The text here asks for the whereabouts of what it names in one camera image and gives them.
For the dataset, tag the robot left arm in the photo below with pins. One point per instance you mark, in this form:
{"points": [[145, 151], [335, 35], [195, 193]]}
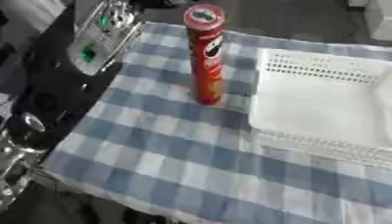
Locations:
{"points": [[56, 87]]}

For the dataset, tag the red chips can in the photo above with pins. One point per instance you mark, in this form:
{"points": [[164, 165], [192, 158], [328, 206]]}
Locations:
{"points": [[207, 70]]}

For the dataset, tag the white perforated plastic basket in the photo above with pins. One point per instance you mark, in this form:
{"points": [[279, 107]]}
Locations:
{"points": [[316, 108]]}

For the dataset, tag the white background object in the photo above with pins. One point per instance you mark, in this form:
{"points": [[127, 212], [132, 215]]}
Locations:
{"points": [[382, 20]]}

